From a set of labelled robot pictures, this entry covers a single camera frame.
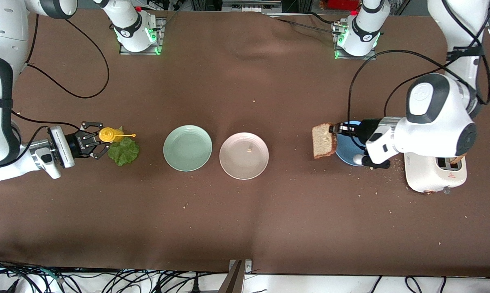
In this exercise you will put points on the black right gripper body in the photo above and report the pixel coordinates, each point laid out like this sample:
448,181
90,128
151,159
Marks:
74,144

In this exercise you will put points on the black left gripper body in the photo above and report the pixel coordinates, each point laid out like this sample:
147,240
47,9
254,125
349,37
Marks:
366,127

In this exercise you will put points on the yellow mustard squeeze bottle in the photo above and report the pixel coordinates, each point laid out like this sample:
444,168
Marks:
107,134

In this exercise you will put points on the brown bread slice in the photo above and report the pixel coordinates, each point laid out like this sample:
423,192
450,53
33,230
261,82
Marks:
457,160
323,142

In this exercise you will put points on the green lettuce leaf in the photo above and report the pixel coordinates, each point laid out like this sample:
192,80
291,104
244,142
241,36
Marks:
124,154

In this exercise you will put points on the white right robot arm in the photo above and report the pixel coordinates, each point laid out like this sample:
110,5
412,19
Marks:
0,40

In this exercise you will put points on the blue plate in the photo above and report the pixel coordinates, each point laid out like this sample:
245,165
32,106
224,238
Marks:
344,152

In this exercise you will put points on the mint green plate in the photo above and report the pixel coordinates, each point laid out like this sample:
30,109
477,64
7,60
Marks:
187,148

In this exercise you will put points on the beige plate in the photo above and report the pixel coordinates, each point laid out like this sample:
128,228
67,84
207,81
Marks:
238,160

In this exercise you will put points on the white two-slot toaster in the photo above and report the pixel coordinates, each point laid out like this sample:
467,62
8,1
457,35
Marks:
428,179

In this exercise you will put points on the brown table cloth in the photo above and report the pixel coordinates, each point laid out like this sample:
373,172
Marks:
269,228

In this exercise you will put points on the red box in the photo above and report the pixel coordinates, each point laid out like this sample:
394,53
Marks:
342,4

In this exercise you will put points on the white power strip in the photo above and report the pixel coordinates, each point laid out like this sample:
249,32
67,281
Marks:
251,6

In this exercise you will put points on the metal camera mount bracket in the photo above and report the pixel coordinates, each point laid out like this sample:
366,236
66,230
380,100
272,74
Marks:
234,280

